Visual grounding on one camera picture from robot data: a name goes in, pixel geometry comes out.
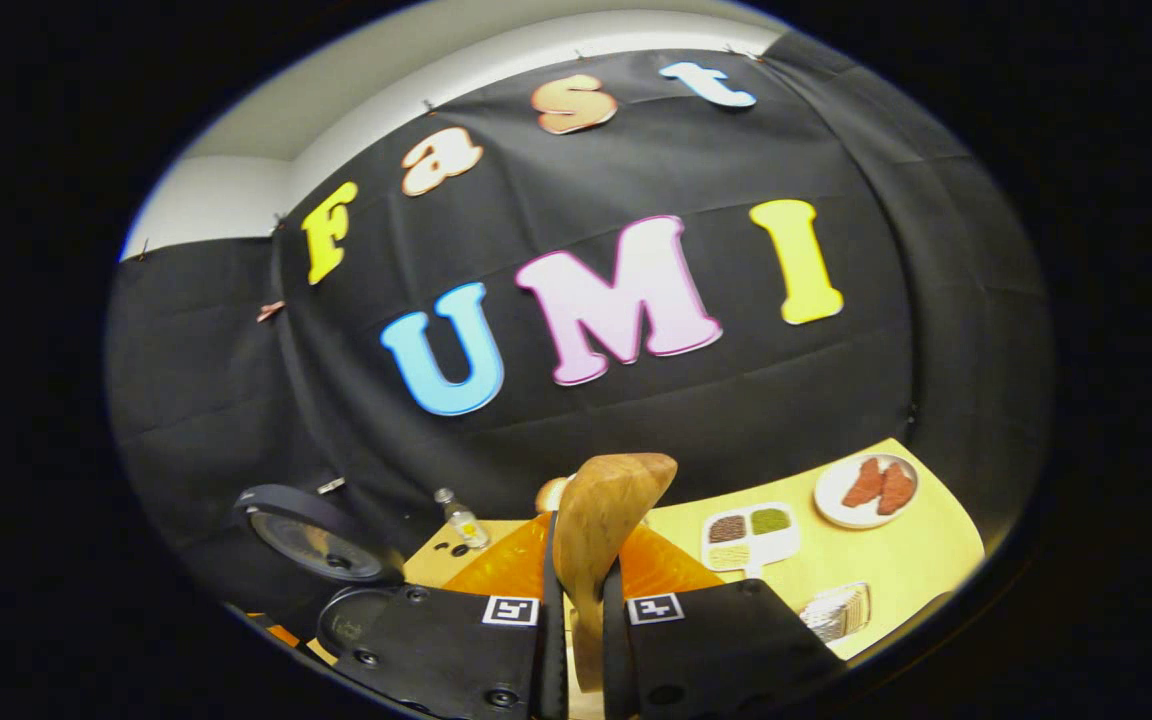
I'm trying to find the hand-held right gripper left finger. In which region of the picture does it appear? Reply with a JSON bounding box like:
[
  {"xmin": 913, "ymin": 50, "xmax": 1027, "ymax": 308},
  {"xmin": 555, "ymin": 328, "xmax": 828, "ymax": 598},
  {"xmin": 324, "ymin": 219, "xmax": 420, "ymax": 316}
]
[{"xmin": 331, "ymin": 510, "xmax": 569, "ymax": 720}]

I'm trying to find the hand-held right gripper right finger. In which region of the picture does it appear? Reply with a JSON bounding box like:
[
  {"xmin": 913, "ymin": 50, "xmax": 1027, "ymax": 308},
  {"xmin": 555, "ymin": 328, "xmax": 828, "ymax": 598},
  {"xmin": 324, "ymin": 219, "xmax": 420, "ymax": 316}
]
[{"xmin": 601, "ymin": 523, "xmax": 847, "ymax": 720}]

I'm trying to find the dark lidded rice cooker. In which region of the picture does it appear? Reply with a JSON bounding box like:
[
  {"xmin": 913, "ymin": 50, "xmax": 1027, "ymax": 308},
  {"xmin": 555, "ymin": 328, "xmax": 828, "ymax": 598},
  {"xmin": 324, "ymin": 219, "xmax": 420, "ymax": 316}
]
[{"xmin": 231, "ymin": 484, "xmax": 407, "ymax": 661}]

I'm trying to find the wooden spoon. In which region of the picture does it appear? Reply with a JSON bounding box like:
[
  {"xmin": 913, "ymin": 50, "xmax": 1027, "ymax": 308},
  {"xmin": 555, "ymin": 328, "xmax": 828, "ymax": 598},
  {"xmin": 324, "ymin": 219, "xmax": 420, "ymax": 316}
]
[{"xmin": 551, "ymin": 453, "xmax": 679, "ymax": 693}]

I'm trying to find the metal wire chopstick holder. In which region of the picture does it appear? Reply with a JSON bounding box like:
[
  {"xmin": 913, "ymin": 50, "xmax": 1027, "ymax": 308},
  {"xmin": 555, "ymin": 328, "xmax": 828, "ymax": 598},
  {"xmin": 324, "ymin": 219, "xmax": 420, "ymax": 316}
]
[{"xmin": 799, "ymin": 581, "xmax": 872, "ymax": 644}]

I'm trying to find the glass bottle with yellow label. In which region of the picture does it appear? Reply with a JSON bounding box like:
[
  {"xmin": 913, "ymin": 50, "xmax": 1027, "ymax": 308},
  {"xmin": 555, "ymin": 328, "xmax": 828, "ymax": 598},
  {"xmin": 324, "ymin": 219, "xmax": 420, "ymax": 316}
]
[{"xmin": 434, "ymin": 487, "xmax": 490, "ymax": 550}]

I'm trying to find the white divided dish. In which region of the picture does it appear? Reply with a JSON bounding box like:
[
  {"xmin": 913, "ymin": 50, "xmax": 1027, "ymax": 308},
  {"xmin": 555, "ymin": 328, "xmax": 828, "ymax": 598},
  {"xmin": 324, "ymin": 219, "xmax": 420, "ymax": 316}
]
[{"xmin": 701, "ymin": 502, "xmax": 802, "ymax": 579}]

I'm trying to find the white round plate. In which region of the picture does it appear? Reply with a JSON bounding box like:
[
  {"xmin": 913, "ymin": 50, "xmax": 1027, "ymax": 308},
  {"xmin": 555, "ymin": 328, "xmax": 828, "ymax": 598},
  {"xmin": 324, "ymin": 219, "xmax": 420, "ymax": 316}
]
[{"xmin": 814, "ymin": 453, "xmax": 920, "ymax": 530}]

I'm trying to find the black backdrop cloth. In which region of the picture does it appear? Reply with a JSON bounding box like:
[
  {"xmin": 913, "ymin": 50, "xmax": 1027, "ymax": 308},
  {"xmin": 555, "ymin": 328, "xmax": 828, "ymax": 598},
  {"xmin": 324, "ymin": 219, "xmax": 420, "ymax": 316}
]
[{"xmin": 106, "ymin": 30, "xmax": 1052, "ymax": 641}]

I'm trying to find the red meat slice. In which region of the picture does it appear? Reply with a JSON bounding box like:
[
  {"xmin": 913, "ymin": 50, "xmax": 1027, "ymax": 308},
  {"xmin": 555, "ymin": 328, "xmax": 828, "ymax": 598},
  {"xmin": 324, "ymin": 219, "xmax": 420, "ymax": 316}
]
[
  {"xmin": 842, "ymin": 458, "xmax": 885, "ymax": 508},
  {"xmin": 876, "ymin": 462, "xmax": 915, "ymax": 516}
]

